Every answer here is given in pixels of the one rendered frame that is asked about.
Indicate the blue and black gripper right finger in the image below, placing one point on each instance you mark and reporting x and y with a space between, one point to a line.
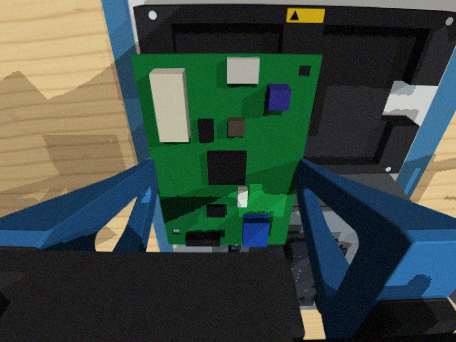
406 250

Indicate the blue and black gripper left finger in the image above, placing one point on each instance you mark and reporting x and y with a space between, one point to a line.
70 222

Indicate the green circuit board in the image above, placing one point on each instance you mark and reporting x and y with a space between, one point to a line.
226 132

